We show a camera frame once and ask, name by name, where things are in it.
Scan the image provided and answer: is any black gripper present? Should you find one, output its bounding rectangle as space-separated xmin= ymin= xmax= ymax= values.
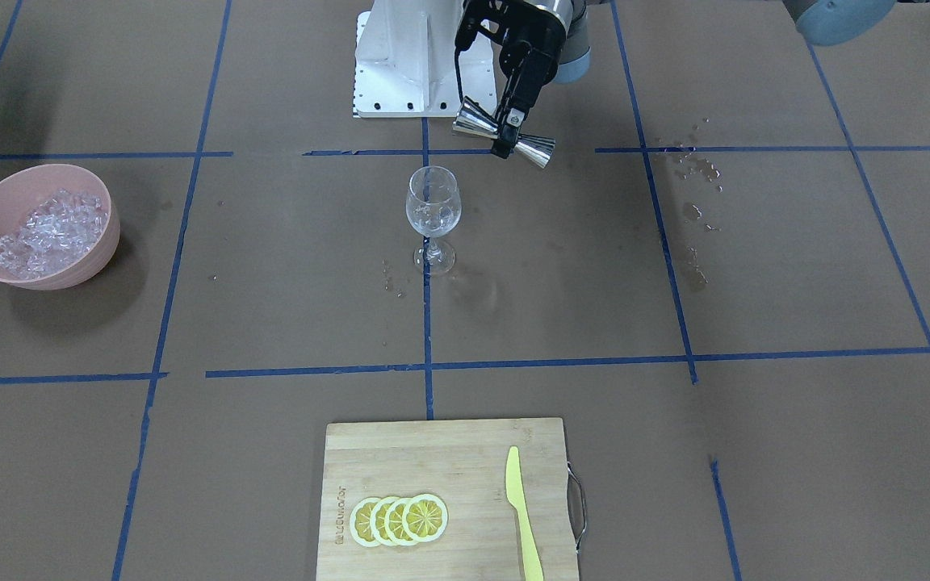
xmin=491 ymin=8 xmax=569 ymax=159

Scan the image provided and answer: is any steel cocktail jigger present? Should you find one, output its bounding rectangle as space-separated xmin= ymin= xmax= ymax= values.
xmin=451 ymin=97 xmax=556 ymax=169

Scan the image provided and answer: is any clear wine glass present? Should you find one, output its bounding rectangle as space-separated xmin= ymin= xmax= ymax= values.
xmin=405 ymin=165 xmax=463 ymax=277

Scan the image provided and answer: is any pink bowl of ice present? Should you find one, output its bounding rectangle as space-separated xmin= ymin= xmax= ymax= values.
xmin=0 ymin=163 xmax=119 ymax=291

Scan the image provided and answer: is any wooden cutting board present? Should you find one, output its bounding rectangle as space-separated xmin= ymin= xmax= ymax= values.
xmin=315 ymin=418 xmax=580 ymax=580

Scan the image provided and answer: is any yellow plastic knife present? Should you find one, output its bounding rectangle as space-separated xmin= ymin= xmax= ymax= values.
xmin=505 ymin=445 xmax=545 ymax=580

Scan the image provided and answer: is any lemon slice nearest knife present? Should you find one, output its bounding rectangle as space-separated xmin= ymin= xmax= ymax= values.
xmin=401 ymin=493 xmax=449 ymax=543

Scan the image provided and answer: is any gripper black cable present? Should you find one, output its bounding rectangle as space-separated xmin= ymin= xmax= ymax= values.
xmin=454 ymin=32 xmax=474 ymax=110

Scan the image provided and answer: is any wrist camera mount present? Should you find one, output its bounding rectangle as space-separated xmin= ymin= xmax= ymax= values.
xmin=454 ymin=1 xmax=527 ymax=52

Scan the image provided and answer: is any white camera pedestal column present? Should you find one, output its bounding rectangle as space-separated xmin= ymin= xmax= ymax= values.
xmin=352 ymin=1 xmax=498 ymax=119

